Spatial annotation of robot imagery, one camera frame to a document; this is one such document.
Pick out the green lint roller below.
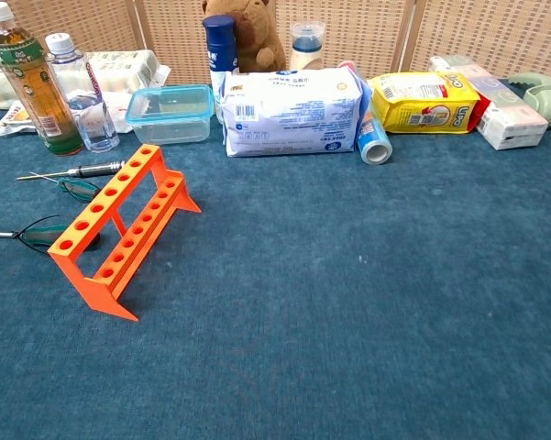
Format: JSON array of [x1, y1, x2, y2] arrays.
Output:
[[507, 73, 551, 128]]

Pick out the clear container blue lid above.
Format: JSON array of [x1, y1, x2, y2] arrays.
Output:
[[126, 84, 215, 146]]

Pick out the white pink snack bag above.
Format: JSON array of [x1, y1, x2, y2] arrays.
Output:
[[0, 90, 137, 138]]

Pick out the black metal precision screwdriver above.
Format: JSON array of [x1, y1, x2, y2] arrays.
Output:
[[17, 159, 127, 182]]

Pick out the pastel tissue box pack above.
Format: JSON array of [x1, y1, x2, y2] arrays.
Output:
[[428, 54, 550, 151]]

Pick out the brown capybara plush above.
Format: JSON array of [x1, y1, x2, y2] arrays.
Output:
[[201, 0, 288, 73]]

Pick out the white wet wipes pack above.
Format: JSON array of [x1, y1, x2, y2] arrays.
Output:
[[219, 63, 372, 158]]

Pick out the blue table cover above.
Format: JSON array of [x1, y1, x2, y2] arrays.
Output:
[[0, 80, 551, 440]]

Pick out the orange test tube rack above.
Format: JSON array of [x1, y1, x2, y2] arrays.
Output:
[[48, 143, 203, 322]]

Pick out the wicker folding screen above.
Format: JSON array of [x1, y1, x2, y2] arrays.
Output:
[[0, 0, 551, 86]]

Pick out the small green-handled screwdriver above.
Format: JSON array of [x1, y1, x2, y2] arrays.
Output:
[[28, 171, 103, 203]]

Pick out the yellow Lipo snack bag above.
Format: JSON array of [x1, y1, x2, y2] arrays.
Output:
[[370, 71, 491, 135]]

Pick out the green tea bottle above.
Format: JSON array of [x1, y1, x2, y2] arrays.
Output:
[[0, 2, 84, 157]]

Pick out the clear water bottle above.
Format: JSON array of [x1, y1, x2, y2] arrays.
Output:
[[44, 32, 120, 153]]

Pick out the white mayonnaise bottle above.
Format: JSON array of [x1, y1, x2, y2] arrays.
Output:
[[288, 20, 326, 72]]

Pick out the blue white spray can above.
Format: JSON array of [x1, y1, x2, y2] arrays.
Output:
[[202, 14, 238, 125]]

